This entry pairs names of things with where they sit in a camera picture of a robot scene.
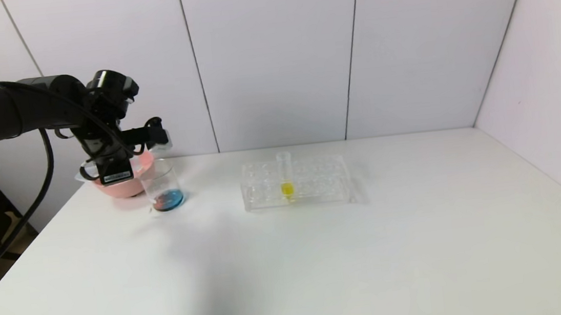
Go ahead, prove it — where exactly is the pink plastic bowl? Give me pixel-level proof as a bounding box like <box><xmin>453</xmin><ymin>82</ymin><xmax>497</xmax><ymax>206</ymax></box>
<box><xmin>89</xmin><ymin>150</ymin><xmax>158</xmax><ymax>202</ymax></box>

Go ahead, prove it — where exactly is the clear glass beaker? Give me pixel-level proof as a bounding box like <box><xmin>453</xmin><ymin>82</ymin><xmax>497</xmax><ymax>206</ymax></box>
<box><xmin>138</xmin><ymin>157</ymin><xmax>185</xmax><ymax>214</ymax></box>

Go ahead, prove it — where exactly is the clear acrylic test tube rack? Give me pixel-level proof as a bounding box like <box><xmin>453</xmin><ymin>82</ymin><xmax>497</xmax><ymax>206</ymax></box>
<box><xmin>239</xmin><ymin>154</ymin><xmax>353</xmax><ymax>214</ymax></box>

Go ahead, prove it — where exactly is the test tube with yellow pigment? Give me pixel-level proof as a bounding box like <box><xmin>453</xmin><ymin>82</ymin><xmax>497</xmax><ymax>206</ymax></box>
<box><xmin>276</xmin><ymin>151</ymin><xmax>296</xmax><ymax>199</ymax></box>

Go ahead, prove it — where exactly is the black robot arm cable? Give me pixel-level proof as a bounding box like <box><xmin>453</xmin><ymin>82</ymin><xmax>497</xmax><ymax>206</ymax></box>
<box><xmin>0</xmin><ymin>128</ymin><xmax>65</xmax><ymax>274</ymax></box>

